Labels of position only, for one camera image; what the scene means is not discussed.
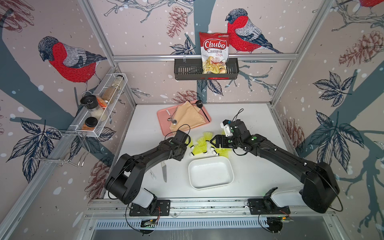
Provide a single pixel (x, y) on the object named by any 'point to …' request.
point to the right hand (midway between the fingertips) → (215, 140)
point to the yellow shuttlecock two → (201, 143)
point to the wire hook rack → (80, 148)
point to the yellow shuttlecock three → (199, 149)
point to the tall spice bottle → (116, 86)
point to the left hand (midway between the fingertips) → (189, 146)
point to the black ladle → (199, 104)
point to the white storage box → (210, 173)
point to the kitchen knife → (164, 168)
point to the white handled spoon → (174, 121)
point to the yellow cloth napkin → (187, 115)
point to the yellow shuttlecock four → (222, 152)
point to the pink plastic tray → (166, 116)
